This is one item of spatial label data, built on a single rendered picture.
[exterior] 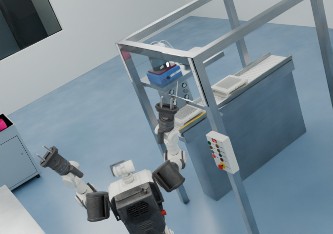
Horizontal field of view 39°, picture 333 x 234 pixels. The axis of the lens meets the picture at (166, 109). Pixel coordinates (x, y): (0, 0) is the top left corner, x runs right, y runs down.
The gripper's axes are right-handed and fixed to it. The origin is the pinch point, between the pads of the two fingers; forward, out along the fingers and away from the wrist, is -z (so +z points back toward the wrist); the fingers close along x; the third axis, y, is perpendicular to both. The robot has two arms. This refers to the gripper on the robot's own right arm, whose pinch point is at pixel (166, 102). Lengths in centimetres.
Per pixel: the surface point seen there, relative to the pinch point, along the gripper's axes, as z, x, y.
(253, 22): -9, -35, 82
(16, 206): 126, 115, -4
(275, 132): 139, -67, 148
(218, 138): 45, -27, 27
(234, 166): 63, -39, 22
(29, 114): 346, 314, 309
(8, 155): 231, 220, 125
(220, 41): -5, -18, 59
